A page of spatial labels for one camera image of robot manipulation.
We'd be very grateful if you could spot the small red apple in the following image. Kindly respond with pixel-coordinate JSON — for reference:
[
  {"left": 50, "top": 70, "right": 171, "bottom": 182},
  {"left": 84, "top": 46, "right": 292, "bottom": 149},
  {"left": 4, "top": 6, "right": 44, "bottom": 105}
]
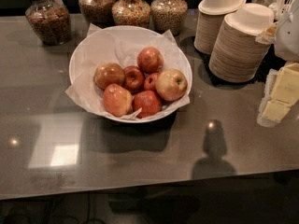
[{"left": 143, "top": 72, "right": 160, "bottom": 91}]

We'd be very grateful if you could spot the black mat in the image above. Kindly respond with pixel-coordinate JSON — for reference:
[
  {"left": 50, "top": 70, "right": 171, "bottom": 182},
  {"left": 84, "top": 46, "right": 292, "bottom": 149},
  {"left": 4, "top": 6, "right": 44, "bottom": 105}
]
[{"left": 197, "top": 46, "right": 286, "bottom": 87}]

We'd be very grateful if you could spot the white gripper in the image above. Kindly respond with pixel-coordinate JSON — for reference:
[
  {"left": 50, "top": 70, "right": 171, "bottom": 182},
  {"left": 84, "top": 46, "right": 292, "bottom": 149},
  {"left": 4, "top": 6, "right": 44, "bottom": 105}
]
[{"left": 255, "top": 3, "right": 299, "bottom": 127}]

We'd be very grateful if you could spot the glass cereal jar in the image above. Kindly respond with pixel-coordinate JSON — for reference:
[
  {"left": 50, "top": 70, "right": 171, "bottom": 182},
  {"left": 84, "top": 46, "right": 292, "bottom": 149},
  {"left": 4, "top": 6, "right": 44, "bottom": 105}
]
[
  {"left": 25, "top": 0, "right": 71, "bottom": 45},
  {"left": 112, "top": 0, "right": 150, "bottom": 28},
  {"left": 150, "top": 0, "right": 188, "bottom": 35},
  {"left": 78, "top": 0, "right": 115, "bottom": 24}
]

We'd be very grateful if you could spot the glass cereal jar far left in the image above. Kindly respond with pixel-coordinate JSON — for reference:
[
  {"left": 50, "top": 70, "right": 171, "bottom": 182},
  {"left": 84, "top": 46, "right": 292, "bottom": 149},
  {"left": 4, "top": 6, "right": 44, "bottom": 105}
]
[{"left": 25, "top": 0, "right": 71, "bottom": 45}]

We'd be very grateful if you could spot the white paper liner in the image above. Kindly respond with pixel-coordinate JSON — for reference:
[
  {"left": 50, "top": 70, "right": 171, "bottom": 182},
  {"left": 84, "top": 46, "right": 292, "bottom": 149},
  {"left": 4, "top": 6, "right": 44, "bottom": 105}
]
[{"left": 64, "top": 22, "right": 191, "bottom": 121}]

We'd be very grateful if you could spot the orange-red apple front left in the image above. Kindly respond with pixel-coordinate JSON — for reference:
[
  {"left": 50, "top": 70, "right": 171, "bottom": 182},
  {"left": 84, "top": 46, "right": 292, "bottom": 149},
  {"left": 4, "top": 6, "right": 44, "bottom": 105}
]
[{"left": 103, "top": 84, "right": 133, "bottom": 118}]

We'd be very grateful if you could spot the red-green apple left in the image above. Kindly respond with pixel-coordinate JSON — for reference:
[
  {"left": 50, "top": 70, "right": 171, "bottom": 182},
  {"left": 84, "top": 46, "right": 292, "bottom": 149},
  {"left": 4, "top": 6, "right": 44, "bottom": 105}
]
[{"left": 93, "top": 63, "right": 125, "bottom": 90}]

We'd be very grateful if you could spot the yellow-red apple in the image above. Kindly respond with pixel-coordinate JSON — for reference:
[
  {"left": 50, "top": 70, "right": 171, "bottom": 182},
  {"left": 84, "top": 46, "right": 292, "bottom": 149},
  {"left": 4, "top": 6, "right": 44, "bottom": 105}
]
[{"left": 155, "top": 69, "right": 188, "bottom": 102}]

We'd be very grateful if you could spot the dark red apple center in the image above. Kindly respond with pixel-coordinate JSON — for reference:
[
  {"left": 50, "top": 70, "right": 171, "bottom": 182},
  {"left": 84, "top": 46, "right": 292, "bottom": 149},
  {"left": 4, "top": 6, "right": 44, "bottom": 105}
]
[{"left": 123, "top": 65, "right": 145, "bottom": 93}]

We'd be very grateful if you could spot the white bowl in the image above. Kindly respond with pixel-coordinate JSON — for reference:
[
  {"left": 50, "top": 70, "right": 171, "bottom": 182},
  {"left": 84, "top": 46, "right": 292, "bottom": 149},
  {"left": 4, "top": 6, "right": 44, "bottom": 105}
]
[{"left": 68, "top": 25, "right": 193, "bottom": 124}]

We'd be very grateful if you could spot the red apple top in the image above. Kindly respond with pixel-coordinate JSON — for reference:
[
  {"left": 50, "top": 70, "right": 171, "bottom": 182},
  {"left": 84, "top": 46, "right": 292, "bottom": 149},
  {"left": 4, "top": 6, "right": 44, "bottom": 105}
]
[{"left": 137, "top": 47, "right": 164, "bottom": 74}]

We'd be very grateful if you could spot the paper bowl stack back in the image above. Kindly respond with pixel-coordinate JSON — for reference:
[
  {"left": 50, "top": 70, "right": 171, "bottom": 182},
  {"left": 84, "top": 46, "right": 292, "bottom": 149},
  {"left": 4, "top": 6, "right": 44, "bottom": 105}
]
[{"left": 193, "top": 0, "right": 247, "bottom": 55}]

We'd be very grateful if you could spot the red apple front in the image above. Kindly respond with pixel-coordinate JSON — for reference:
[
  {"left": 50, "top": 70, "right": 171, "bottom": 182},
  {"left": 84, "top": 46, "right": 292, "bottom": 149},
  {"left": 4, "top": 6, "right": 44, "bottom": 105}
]
[{"left": 132, "top": 91, "right": 162, "bottom": 119}]

